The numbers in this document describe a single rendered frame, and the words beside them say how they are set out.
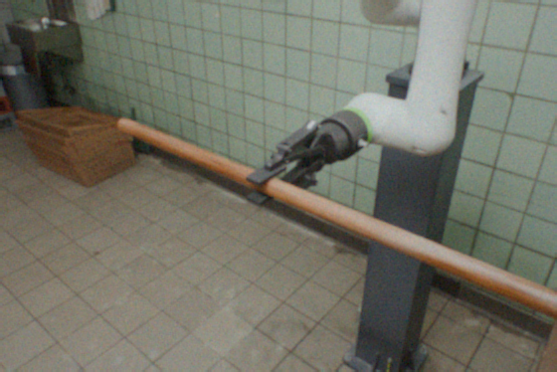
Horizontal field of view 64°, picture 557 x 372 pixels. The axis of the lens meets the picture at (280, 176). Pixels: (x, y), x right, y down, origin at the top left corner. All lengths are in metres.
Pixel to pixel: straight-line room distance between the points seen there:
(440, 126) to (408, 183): 0.51
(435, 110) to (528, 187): 1.12
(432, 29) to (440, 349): 1.52
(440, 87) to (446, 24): 0.11
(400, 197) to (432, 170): 0.15
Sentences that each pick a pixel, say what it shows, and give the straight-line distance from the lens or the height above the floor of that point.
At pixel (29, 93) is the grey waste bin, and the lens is 4.51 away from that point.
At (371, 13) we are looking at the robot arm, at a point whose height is 1.36.
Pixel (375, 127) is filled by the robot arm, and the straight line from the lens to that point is 0.93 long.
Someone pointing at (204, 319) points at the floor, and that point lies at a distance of 2.15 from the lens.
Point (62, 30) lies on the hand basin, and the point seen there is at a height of 0.85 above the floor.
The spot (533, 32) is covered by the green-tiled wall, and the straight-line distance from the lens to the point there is 1.80.
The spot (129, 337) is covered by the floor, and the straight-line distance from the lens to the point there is 2.16.
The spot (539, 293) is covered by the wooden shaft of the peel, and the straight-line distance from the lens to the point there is 0.60.
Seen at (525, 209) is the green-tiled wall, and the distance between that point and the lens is 2.02.
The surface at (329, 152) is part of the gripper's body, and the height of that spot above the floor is 1.19.
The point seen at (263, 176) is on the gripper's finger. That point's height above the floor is 1.22.
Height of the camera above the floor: 1.58
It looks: 30 degrees down
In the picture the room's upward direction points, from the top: straight up
